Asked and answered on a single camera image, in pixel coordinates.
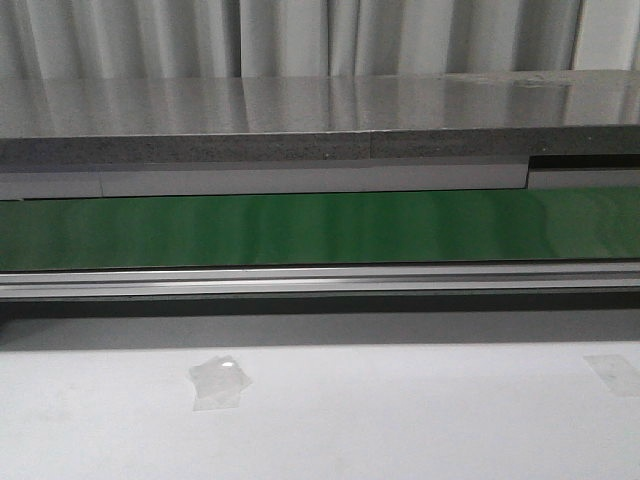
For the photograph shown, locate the crumpled clear tape piece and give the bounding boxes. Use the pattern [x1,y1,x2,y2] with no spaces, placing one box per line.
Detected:
[189,356,252,411]

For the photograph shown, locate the white cabinet panel under counter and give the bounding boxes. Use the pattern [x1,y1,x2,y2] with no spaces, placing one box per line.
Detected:
[1,154,639,200]

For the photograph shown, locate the green conveyor belt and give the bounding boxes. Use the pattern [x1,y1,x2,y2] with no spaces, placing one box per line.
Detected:
[1,187,639,272]

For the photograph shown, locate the grey speckled stone countertop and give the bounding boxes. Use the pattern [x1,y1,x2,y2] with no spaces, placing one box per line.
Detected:
[1,70,639,169]

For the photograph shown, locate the flat clear tape strip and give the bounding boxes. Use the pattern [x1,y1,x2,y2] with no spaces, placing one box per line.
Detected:
[584,355,640,398]

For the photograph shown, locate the white pleated curtain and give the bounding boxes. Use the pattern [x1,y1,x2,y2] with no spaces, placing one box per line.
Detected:
[1,1,639,79]

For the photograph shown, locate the aluminium conveyor side rail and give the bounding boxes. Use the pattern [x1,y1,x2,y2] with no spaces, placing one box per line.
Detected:
[1,260,639,300]

